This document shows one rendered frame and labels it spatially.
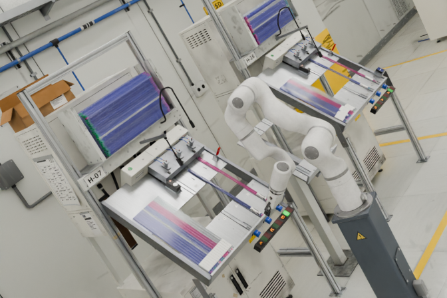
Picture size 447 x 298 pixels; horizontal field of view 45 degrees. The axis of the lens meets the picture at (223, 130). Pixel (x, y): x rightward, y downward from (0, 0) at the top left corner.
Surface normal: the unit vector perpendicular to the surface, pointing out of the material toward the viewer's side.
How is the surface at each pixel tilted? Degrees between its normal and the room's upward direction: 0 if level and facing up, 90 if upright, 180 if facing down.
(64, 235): 89
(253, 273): 90
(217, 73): 90
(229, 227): 44
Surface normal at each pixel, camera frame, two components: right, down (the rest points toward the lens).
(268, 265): 0.66, -0.17
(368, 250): -0.41, 0.45
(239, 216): 0.11, -0.73
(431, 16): -0.58, 0.50
